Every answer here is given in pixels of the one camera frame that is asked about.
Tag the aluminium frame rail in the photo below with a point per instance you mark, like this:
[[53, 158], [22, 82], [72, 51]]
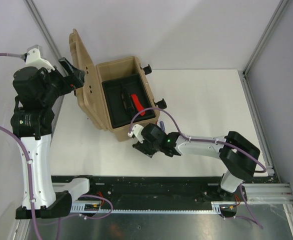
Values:
[[268, 193]]

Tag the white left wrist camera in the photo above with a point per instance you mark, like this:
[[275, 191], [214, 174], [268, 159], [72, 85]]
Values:
[[34, 58]]

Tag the grey slotted cable duct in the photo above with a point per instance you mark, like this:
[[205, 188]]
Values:
[[89, 207]]

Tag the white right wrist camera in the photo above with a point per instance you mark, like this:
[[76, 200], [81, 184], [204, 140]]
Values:
[[136, 132]]

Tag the aluminium frame post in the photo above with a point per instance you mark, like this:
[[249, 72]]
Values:
[[266, 35], [42, 27]]

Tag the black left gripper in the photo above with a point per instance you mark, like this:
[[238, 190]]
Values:
[[75, 79]]

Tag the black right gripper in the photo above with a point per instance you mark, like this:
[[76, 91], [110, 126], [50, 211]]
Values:
[[143, 148]]

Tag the right aluminium frame post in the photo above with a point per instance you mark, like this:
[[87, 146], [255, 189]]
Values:
[[266, 35]]

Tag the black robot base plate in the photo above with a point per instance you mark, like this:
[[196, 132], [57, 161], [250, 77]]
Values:
[[161, 192]]

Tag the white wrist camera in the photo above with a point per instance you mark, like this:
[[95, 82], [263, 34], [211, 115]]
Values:
[[136, 132], [34, 58]]

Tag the red handled pliers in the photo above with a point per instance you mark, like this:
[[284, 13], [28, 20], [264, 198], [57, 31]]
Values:
[[136, 103]]

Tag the left aluminium frame post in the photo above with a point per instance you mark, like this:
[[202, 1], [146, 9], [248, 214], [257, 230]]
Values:
[[42, 27]]

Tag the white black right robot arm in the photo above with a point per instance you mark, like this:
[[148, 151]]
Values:
[[237, 153]]

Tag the tan plastic tool box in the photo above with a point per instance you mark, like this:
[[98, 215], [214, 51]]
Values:
[[90, 97]]

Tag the black tool box tray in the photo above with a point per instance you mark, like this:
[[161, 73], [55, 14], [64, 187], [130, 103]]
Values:
[[117, 94]]

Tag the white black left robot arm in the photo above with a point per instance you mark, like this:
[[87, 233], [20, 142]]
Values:
[[32, 126]]

